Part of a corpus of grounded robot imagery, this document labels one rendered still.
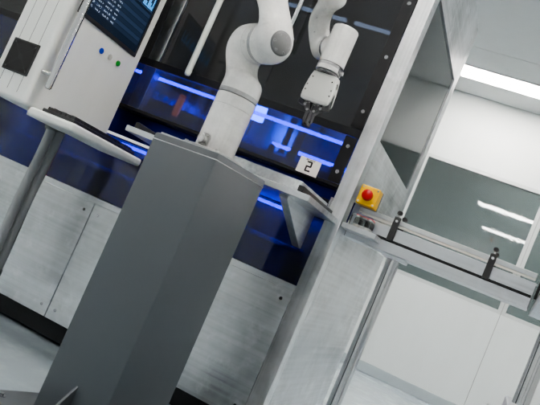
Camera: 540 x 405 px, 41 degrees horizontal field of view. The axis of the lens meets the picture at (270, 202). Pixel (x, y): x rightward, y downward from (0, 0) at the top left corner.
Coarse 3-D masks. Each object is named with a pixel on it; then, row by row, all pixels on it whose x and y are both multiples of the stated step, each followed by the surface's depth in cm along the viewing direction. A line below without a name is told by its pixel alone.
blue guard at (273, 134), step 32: (0, 32) 320; (128, 96) 293; (160, 96) 289; (192, 96) 284; (192, 128) 282; (256, 128) 273; (288, 128) 269; (320, 128) 266; (288, 160) 267; (320, 160) 263
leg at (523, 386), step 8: (536, 344) 213; (536, 352) 212; (528, 360) 214; (536, 360) 212; (528, 368) 212; (536, 368) 211; (528, 376) 212; (536, 376) 211; (520, 384) 213; (528, 384) 211; (536, 384) 211; (520, 392) 211; (528, 392) 211; (512, 400) 213; (520, 400) 211; (528, 400) 211
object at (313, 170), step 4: (300, 160) 265; (304, 160) 265; (308, 160) 264; (312, 160) 264; (300, 164) 265; (304, 164) 264; (308, 164) 264; (316, 164) 263; (320, 164) 263; (296, 168) 265; (300, 168) 265; (304, 168) 264; (308, 168) 264; (312, 168) 263; (316, 168) 263; (304, 172) 264; (308, 172) 263; (312, 172) 263; (316, 172) 262; (312, 176) 263; (316, 176) 262
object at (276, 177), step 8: (240, 160) 232; (248, 168) 230; (256, 168) 229; (264, 168) 229; (264, 176) 228; (272, 176) 227; (280, 176) 226; (288, 176) 226; (288, 184) 225; (296, 184) 224; (304, 184) 226; (312, 192) 236
